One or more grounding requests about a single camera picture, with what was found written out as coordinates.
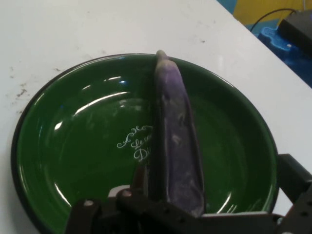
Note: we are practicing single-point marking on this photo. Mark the blue giant building block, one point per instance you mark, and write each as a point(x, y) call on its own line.
point(275, 41)

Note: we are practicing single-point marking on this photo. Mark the black flat box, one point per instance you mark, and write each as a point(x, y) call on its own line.
point(297, 26)

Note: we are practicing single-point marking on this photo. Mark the green enamel plate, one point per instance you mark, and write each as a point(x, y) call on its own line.
point(73, 146)

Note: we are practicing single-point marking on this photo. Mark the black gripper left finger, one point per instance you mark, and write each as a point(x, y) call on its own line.
point(136, 212)

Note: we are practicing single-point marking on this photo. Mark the purple toy eggplant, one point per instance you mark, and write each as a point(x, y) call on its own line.
point(178, 122)

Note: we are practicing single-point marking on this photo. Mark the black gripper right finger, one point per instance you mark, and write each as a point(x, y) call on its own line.
point(299, 195)

